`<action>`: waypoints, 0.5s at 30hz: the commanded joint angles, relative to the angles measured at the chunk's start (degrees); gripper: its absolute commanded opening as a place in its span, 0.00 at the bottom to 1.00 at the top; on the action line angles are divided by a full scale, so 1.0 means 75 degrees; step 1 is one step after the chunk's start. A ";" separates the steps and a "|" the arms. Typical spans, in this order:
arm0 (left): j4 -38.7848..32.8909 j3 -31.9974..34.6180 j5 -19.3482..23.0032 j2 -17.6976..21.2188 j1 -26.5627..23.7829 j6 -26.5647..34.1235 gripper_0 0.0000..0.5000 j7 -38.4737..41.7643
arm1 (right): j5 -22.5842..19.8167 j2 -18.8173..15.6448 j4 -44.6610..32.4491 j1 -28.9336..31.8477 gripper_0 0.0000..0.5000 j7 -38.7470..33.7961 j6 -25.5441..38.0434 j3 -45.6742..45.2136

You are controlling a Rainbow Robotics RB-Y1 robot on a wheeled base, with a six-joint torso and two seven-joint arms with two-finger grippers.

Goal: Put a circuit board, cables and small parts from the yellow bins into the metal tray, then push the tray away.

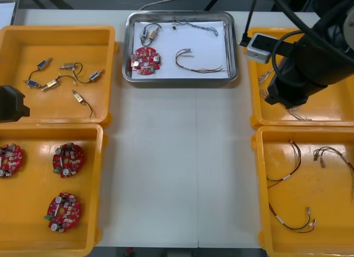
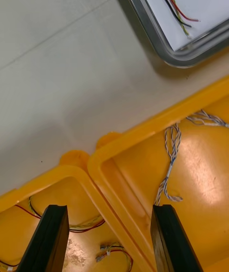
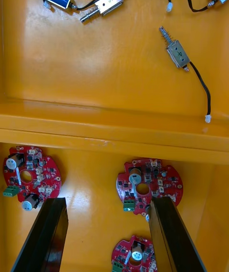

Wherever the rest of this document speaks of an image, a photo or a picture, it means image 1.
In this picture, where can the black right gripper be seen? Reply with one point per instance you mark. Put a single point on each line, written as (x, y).
(296, 79)

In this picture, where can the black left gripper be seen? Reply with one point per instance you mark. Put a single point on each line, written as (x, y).
(9, 104)

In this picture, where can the yellow-orange plastic bin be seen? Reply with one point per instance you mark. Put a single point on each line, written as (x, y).
(33, 235)
(304, 185)
(332, 110)
(91, 46)

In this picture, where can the group of small metal solenoids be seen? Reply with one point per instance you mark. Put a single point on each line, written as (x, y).
(51, 84)

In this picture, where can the steel tray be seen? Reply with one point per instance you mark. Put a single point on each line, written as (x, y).
(17, 5)
(233, 46)

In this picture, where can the black equipment base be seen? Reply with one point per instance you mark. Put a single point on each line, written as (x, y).
(304, 0)

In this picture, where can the white paper sheet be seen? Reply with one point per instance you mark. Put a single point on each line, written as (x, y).
(199, 43)
(5, 13)

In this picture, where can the white label metal solenoid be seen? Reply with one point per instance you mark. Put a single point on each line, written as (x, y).
(153, 34)

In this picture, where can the black stand leg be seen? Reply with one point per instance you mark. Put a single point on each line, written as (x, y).
(213, 2)

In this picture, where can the blue label metal solenoid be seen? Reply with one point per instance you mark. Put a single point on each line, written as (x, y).
(144, 32)

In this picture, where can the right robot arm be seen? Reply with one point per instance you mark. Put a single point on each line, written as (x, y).
(332, 46)

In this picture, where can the round red circuit board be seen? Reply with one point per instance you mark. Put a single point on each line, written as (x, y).
(11, 160)
(72, 161)
(143, 53)
(69, 212)

